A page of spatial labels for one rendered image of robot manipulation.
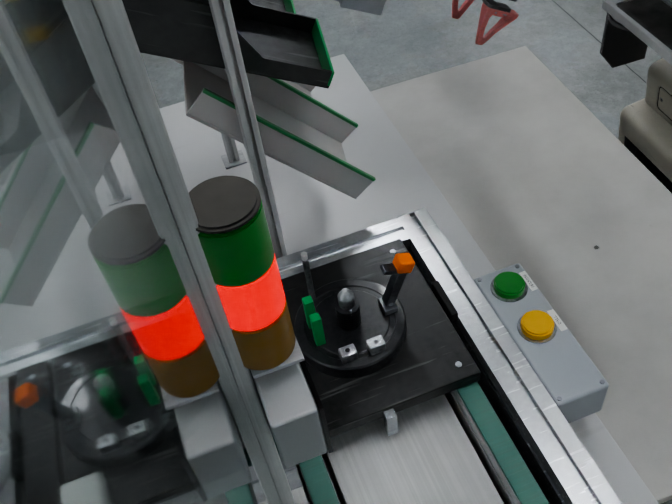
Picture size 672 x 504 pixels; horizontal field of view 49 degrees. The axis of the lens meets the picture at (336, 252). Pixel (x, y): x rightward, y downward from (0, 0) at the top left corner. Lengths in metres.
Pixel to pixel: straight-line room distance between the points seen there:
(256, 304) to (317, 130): 0.66
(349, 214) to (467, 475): 0.51
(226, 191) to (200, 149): 0.95
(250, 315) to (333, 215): 0.73
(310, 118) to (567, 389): 0.53
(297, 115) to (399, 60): 2.02
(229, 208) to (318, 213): 0.78
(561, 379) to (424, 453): 0.18
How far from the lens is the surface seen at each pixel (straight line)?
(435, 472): 0.90
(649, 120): 1.53
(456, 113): 1.42
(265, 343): 0.54
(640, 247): 1.21
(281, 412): 0.57
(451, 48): 3.17
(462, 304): 0.97
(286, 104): 1.10
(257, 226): 0.46
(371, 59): 3.13
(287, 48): 0.98
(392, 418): 0.87
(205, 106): 0.94
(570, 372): 0.92
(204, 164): 1.38
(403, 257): 0.87
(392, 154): 1.33
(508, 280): 0.98
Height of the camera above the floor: 1.73
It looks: 48 degrees down
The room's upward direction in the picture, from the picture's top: 9 degrees counter-clockwise
